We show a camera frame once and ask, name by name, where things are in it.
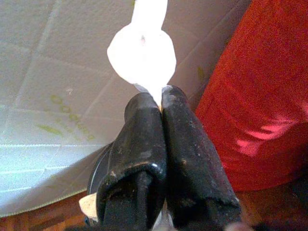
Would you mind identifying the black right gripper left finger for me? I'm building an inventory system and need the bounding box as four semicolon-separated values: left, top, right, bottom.
96;92;168;231

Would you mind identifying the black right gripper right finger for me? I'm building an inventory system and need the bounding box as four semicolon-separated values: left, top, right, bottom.
161;85;243;231

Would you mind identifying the white tissue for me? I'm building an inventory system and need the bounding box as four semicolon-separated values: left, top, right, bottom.
107;0;178;102

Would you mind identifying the large red cushion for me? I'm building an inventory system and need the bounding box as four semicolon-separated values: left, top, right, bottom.
194;0;308;193

